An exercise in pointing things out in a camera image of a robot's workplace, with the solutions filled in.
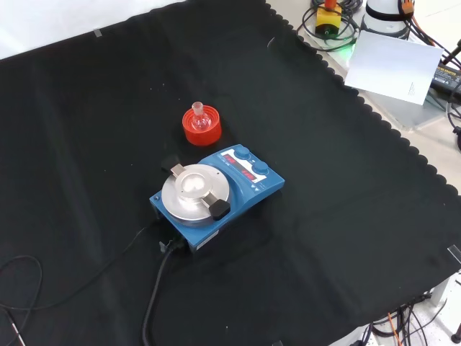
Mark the clear glass round-bottom flask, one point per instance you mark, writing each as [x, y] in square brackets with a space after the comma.
[200, 120]

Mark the pale board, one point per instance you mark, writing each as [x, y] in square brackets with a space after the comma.
[392, 65]

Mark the black power adapter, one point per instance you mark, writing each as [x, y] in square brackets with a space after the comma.
[446, 77]

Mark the black bench cloth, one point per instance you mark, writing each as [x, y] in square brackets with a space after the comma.
[324, 216]

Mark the grey tape piece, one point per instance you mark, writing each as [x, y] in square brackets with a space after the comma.
[98, 33]

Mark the heater with blue base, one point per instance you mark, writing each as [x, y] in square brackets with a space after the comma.
[263, 187]

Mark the yellow stop button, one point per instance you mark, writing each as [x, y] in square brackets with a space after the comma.
[328, 19]

